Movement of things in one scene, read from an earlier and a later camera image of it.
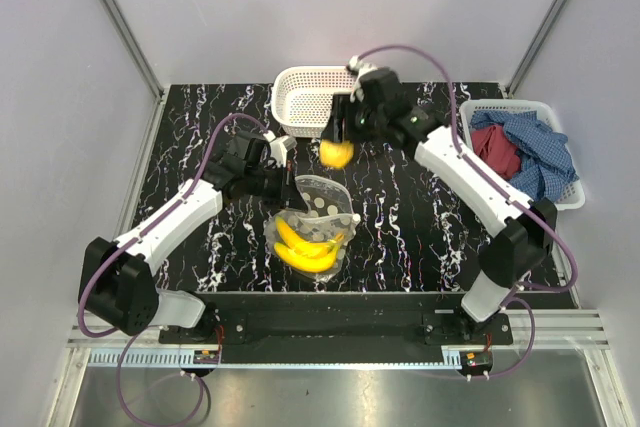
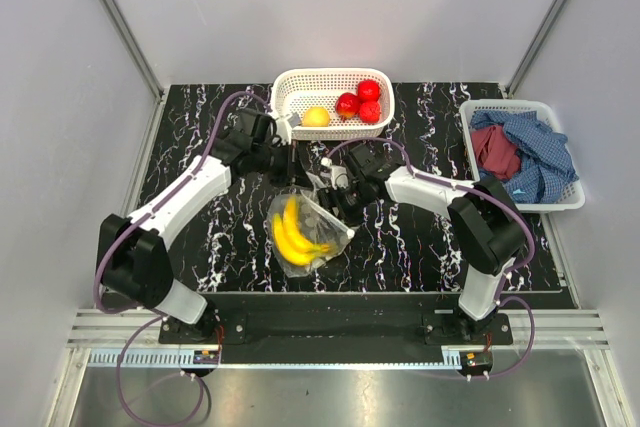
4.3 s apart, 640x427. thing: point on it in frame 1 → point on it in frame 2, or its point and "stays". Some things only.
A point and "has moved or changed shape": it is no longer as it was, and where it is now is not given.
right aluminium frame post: (550, 19) stays
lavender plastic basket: (573, 197) stays
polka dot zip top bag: (330, 213) has moved or changed shape
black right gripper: (342, 108) → (331, 199)
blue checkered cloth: (544, 160) stays
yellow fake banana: (311, 256) has moved or changed shape
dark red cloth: (494, 147) stays
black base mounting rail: (323, 328) stays
